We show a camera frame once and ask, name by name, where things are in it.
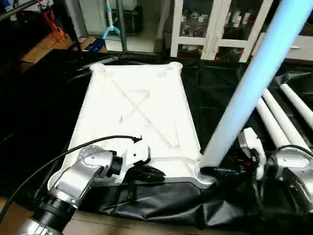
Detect white plastic table top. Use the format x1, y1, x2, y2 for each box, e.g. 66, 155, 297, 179
47, 61, 217, 187

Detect black mat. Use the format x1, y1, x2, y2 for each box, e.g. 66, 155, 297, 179
0, 49, 313, 231

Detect white drawer unit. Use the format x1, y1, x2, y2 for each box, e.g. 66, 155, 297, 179
289, 32, 313, 62

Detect blue box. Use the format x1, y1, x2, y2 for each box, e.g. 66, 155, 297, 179
84, 38, 107, 53

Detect white glass-door cabinet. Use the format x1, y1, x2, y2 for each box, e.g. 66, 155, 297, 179
170, 0, 274, 63

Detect dark metal stand pole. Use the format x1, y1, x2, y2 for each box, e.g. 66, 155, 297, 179
116, 0, 129, 52

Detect teal and white pole tool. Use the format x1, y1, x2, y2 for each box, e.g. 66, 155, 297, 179
102, 0, 121, 41

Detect black thin rod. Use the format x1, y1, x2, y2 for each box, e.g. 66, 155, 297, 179
0, 0, 41, 21

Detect red cables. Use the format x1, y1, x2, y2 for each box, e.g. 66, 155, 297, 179
41, 4, 67, 46

